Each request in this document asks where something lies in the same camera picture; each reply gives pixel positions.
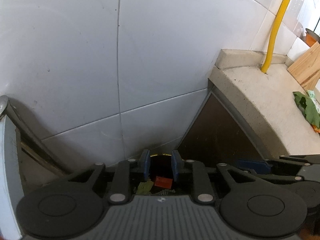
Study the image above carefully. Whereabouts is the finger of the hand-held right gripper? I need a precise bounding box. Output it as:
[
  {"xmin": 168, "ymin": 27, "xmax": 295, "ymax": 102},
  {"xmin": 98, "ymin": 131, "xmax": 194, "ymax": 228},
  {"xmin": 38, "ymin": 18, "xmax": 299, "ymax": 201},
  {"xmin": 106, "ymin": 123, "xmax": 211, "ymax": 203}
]
[
  {"xmin": 237, "ymin": 159, "xmax": 304, "ymax": 184},
  {"xmin": 265, "ymin": 155, "xmax": 320, "ymax": 168}
]

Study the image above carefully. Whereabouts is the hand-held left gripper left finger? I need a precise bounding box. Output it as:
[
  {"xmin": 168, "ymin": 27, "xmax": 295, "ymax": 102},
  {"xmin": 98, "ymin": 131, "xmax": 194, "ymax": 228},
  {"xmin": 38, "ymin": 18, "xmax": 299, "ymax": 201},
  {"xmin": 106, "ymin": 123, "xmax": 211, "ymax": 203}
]
[{"xmin": 64, "ymin": 149, "xmax": 151, "ymax": 204}]

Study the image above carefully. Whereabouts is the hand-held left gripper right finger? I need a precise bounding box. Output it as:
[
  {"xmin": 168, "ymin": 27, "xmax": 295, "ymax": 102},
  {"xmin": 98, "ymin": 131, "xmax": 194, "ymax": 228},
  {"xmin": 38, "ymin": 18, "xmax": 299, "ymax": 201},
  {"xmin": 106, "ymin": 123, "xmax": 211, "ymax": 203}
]
[{"xmin": 171, "ymin": 150, "xmax": 258, "ymax": 204}]

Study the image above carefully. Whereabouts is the black bin gold rim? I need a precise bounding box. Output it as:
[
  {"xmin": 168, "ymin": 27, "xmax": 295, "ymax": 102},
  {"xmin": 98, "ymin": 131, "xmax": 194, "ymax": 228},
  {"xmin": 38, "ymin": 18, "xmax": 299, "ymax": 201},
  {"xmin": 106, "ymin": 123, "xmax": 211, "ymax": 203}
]
[{"xmin": 135, "ymin": 152, "xmax": 185, "ymax": 197}]

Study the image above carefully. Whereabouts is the green leaf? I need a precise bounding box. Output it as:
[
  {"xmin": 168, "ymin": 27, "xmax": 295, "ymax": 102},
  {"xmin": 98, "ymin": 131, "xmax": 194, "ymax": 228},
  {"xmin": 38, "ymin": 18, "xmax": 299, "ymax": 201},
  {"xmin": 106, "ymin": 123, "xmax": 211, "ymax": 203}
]
[{"xmin": 293, "ymin": 91, "xmax": 320, "ymax": 128}]

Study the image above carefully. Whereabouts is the green snack packet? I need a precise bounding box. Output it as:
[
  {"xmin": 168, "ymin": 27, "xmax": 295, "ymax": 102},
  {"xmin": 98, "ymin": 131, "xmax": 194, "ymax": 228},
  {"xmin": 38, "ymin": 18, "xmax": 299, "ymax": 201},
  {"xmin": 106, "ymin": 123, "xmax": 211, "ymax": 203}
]
[{"xmin": 307, "ymin": 89, "xmax": 320, "ymax": 113}]

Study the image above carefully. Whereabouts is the wooden knife block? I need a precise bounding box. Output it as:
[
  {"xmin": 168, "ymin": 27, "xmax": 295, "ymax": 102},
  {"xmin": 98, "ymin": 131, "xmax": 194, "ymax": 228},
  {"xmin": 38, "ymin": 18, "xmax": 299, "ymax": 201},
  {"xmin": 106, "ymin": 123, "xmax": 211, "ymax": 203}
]
[{"xmin": 287, "ymin": 41, "xmax": 320, "ymax": 88}]

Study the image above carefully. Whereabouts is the orange pot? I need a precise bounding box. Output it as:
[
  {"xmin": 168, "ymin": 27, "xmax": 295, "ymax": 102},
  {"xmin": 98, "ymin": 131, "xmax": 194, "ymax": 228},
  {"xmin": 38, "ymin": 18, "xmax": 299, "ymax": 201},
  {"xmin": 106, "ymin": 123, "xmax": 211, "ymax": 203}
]
[{"xmin": 305, "ymin": 28, "xmax": 320, "ymax": 47}]

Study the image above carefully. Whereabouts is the yellow pipe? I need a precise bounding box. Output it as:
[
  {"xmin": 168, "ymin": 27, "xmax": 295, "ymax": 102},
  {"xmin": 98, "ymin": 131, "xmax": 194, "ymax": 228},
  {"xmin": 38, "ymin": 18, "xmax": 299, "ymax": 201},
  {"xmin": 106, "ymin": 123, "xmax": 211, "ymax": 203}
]
[{"xmin": 260, "ymin": 0, "xmax": 298, "ymax": 73}]

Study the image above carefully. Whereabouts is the grey cabinet door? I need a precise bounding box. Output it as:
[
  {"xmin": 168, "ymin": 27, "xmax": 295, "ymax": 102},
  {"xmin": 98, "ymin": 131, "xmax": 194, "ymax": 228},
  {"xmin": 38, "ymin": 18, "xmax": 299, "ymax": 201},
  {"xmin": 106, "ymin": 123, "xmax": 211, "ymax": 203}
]
[{"xmin": 0, "ymin": 115, "xmax": 24, "ymax": 238}]

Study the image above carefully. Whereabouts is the grey metal frame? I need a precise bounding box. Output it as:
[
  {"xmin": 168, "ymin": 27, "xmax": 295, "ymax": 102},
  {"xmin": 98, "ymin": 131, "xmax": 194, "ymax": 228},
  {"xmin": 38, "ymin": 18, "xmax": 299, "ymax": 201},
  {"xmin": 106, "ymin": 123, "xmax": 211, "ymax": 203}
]
[{"xmin": 0, "ymin": 95, "xmax": 74, "ymax": 178}]

